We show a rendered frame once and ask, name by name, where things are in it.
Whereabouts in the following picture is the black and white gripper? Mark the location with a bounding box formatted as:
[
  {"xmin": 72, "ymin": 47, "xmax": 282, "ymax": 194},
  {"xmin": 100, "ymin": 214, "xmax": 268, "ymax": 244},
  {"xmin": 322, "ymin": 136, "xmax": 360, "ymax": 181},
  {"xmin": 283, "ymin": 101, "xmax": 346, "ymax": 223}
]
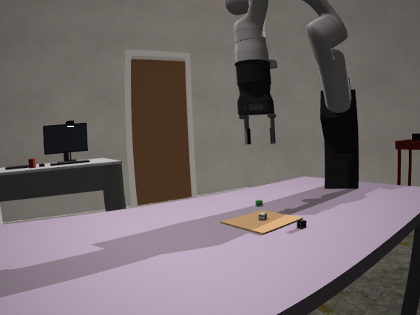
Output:
[{"xmin": 234, "ymin": 39, "xmax": 277, "ymax": 144}]

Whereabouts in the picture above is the tan flat mat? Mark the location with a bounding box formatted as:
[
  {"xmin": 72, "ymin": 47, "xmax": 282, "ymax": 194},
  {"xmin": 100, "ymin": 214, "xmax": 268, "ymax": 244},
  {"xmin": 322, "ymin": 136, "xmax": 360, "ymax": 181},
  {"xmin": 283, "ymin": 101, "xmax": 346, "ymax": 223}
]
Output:
[{"xmin": 220, "ymin": 210, "xmax": 303, "ymax": 235}]

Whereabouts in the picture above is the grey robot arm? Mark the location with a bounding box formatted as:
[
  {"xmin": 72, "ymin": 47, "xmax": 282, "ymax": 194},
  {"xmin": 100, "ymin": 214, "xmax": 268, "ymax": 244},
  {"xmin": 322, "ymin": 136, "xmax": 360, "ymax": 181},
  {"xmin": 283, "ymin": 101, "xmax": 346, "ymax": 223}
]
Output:
[{"xmin": 224, "ymin": 0, "xmax": 352, "ymax": 113}]

